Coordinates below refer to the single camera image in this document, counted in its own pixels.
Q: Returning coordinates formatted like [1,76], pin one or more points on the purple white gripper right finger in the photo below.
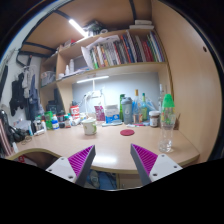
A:
[152,167]

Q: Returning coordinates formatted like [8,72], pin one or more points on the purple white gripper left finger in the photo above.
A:
[75,168]

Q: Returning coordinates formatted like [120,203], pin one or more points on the red round coaster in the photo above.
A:
[127,132]

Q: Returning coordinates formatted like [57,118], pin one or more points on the white paper cup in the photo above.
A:
[89,126]

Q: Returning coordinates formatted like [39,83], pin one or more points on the small blue white bottle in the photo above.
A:
[54,121]

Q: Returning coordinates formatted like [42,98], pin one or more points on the jar with white lid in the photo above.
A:
[154,117]

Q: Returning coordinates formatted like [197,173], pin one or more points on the clear bottle with green cap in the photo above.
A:
[167,122]

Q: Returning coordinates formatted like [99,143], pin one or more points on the red white canister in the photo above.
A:
[75,113]

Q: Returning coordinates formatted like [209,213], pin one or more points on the pink snack bag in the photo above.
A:
[100,115]

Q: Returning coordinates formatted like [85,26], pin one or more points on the green glass bottle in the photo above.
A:
[144,108]

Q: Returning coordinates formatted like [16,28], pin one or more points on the green plastic bottle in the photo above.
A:
[48,119]

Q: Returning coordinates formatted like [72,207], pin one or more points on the clear glass bottle yellow cap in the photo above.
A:
[136,108]

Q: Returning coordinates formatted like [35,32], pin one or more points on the blue white tissue pack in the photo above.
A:
[111,113]

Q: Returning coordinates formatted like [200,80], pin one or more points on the grey shaker bottle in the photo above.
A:
[127,110]

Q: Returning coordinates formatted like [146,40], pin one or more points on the white desk lamp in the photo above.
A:
[90,95]

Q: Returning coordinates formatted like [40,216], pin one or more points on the hanging dark clothes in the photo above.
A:
[25,94]

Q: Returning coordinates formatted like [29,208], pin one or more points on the wooden shelf unit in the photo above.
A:
[71,67]

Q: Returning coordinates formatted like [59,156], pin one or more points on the row of books on shelf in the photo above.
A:
[129,47]

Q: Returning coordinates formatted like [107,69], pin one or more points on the ceiling light tube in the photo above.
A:
[78,27]

